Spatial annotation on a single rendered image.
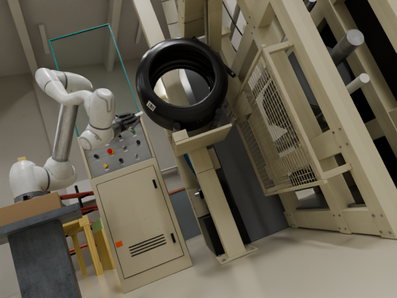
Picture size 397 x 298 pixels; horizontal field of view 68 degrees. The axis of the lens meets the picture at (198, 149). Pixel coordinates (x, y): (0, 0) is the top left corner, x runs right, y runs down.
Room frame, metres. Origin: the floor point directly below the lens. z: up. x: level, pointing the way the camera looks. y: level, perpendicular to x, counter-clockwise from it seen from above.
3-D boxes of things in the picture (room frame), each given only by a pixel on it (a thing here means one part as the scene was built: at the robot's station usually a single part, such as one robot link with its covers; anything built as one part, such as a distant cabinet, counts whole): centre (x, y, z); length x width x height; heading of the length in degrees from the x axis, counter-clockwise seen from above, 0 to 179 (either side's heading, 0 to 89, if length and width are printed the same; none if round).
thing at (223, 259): (2.18, 0.01, 0.01); 0.27 x 0.27 x 0.02; 8
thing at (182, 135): (1.91, 0.10, 0.84); 0.36 x 0.09 x 0.06; 8
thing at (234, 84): (2.20, -0.39, 1.05); 0.20 x 0.15 x 0.30; 8
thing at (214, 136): (1.93, -0.04, 0.80); 0.37 x 0.36 x 0.02; 98
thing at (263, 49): (1.74, -0.40, 0.65); 0.90 x 0.02 x 0.70; 8
